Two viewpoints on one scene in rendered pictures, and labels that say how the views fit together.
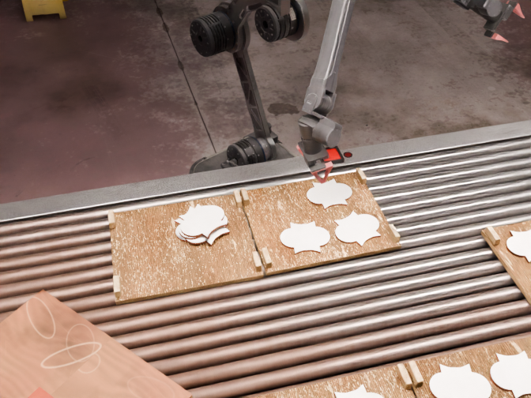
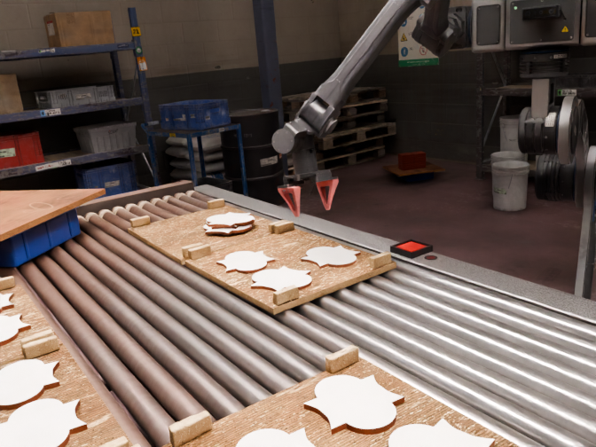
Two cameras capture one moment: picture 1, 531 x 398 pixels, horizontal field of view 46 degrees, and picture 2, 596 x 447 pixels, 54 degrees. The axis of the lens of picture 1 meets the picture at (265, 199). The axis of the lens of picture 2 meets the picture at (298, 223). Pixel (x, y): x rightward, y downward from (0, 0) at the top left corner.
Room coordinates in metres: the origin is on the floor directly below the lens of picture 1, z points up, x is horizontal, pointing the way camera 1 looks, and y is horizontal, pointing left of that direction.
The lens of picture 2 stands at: (0.95, -1.44, 1.43)
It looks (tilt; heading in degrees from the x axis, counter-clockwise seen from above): 17 degrees down; 70
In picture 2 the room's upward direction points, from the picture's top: 5 degrees counter-clockwise
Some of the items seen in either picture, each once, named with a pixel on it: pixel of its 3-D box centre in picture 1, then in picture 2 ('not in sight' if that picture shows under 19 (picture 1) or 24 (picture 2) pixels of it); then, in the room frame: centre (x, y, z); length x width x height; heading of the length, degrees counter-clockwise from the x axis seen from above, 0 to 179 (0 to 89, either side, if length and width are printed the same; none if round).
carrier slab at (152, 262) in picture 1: (182, 244); (207, 231); (1.27, 0.25, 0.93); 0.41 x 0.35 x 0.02; 103
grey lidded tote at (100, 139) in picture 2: not in sight; (106, 137); (1.23, 4.52, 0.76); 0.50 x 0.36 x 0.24; 23
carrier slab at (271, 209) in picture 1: (316, 219); (286, 263); (1.37, -0.16, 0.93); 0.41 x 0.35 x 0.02; 105
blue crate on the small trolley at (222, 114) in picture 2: not in sight; (194, 114); (1.92, 3.58, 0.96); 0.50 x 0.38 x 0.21; 122
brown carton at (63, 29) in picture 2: not in sight; (80, 30); (1.16, 4.50, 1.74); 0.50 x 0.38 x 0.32; 17
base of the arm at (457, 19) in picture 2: not in sight; (448, 28); (2.03, 0.09, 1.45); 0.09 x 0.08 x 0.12; 127
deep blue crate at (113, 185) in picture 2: not in sight; (105, 181); (1.15, 4.55, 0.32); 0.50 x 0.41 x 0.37; 13
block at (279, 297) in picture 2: (393, 233); (286, 294); (1.29, -0.38, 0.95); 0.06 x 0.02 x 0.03; 15
